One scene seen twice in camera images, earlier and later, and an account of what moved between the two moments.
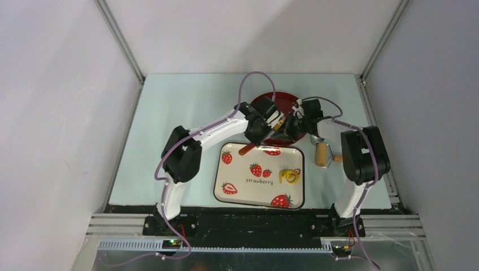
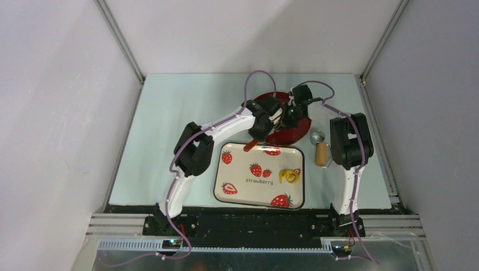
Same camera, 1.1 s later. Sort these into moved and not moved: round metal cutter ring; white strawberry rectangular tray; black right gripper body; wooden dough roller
Moved: black right gripper body
Not moved: white strawberry rectangular tray; wooden dough roller; round metal cutter ring
